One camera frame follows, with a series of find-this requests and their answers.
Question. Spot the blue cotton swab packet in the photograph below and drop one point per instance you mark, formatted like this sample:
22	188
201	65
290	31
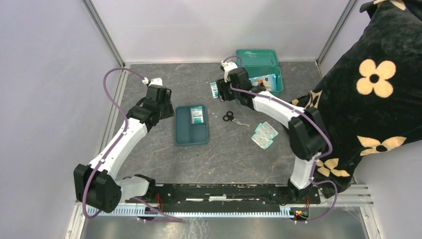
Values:
269	82

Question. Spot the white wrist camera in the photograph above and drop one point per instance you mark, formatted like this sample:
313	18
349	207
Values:
152	82
227	67

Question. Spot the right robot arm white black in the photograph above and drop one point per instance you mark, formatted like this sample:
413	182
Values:
308	137

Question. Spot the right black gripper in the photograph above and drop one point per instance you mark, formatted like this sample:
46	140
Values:
222	86

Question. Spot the black handled scissors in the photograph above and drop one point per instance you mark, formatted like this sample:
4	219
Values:
229	116

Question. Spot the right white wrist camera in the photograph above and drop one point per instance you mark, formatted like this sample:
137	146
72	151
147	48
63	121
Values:
227	67

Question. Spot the green medicine kit box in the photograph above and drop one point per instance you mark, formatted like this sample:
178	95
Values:
259	62

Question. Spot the black floral cloth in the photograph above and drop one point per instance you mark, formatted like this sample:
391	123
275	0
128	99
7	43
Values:
371	99

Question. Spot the teal plastic tray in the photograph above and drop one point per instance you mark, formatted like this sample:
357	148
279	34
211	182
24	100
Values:
187	134

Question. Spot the teal bandage strips stack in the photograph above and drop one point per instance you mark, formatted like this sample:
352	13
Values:
264	134

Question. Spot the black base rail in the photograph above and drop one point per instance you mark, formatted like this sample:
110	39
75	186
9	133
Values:
228	198

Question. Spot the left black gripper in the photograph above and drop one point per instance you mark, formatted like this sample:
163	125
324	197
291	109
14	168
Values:
169	111

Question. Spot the small teal wipe sachet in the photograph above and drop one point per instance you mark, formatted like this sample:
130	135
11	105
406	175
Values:
214	90

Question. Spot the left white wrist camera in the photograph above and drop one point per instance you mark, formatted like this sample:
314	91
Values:
152	82

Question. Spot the teal label card in tray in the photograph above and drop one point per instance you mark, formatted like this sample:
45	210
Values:
197	115

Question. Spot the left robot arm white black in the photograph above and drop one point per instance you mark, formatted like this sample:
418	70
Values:
95	183

